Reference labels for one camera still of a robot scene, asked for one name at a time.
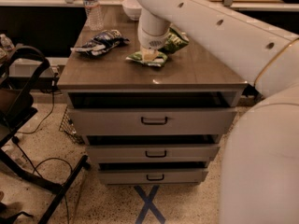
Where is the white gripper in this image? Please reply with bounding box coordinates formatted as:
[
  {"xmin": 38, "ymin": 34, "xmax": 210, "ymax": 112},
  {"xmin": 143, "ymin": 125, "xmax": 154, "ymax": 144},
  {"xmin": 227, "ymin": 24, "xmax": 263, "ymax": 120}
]
[{"xmin": 137, "ymin": 8, "xmax": 170, "ymax": 62}]

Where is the green jalapeno chip bag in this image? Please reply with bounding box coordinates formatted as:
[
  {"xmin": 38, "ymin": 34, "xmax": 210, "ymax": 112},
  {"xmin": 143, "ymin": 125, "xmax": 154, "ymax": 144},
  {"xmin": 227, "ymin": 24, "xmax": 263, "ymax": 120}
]
[{"xmin": 126, "ymin": 27, "xmax": 189, "ymax": 67}]

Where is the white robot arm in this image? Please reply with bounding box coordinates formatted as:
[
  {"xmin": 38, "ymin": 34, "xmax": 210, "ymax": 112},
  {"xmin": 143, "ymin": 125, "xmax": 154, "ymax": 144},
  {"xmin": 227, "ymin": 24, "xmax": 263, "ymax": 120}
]
[{"xmin": 137, "ymin": 0, "xmax": 299, "ymax": 224}]

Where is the blue chip bag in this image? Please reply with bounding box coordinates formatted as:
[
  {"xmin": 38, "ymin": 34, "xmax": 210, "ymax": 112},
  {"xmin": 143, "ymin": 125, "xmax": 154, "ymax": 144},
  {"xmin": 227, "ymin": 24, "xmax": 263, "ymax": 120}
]
[{"xmin": 71, "ymin": 29, "xmax": 130, "ymax": 57}]

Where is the white bowl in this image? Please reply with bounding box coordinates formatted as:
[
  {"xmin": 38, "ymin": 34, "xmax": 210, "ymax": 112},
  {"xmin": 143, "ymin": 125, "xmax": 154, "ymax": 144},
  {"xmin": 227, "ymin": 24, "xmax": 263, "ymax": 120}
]
[{"xmin": 121, "ymin": 0, "xmax": 142, "ymax": 21}]

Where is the clear plastic water bottle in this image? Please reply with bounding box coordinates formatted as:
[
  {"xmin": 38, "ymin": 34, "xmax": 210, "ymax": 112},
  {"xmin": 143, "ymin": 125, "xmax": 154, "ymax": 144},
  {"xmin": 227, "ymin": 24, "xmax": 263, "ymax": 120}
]
[{"xmin": 82, "ymin": 0, "xmax": 104, "ymax": 31}]

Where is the grey drawer cabinet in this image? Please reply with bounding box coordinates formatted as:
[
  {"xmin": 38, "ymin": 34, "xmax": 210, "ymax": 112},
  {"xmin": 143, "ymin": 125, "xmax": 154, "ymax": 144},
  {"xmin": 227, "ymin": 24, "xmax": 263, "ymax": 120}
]
[{"xmin": 56, "ymin": 5, "xmax": 249, "ymax": 186}]

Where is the top grey drawer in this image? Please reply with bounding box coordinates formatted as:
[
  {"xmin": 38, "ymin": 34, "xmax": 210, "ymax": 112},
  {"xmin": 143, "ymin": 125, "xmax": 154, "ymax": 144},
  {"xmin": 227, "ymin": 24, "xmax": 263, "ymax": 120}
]
[{"xmin": 69, "ymin": 92, "xmax": 235, "ymax": 136}]

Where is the grey drawer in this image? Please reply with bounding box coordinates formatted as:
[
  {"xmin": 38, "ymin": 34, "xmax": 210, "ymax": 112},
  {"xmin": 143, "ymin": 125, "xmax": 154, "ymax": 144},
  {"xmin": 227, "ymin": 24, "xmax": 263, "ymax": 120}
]
[
  {"xmin": 99, "ymin": 161, "xmax": 208, "ymax": 185},
  {"xmin": 69, "ymin": 92, "xmax": 235, "ymax": 136},
  {"xmin": 87, "ymin": 136, "xmax": 220, "ymax": 163}
]

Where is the middle grey drawer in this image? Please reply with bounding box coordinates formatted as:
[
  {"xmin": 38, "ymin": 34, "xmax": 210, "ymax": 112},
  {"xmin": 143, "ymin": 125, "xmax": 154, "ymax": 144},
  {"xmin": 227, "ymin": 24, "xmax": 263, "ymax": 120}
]
[{"xmin": 87, "ymin": 136, "xmax": 220, "ymax": 163}]

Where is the black folding stand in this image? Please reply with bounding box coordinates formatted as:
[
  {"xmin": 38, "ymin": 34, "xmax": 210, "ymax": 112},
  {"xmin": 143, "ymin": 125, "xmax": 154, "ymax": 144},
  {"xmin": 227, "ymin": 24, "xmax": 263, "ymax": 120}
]
[{"xmin": 0, "ymin": 45, "xmax": 90, "ymax": 224}]

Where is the bottom grey drawer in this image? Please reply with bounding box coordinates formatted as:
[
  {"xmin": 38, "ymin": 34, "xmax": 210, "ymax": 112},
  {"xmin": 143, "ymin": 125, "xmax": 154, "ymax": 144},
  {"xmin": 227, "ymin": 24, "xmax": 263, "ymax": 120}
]
[{"xmin": 99, "ymin": 161, "xmax": 208, "ymax": 185}]

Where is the wire mesh basket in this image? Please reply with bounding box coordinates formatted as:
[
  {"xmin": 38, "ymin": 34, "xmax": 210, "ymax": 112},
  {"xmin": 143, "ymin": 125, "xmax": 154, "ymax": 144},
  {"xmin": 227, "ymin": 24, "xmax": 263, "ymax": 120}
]
[{"xmin": 59, "ymin": 108, "xmax": 84, "ymax": 145}]

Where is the black floor cable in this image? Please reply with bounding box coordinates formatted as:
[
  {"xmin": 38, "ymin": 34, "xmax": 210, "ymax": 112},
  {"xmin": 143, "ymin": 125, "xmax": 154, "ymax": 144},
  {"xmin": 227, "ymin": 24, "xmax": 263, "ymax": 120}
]
[{"xmin": 11, "ymin": 91, "xmax": 74, "ymax": 224}]

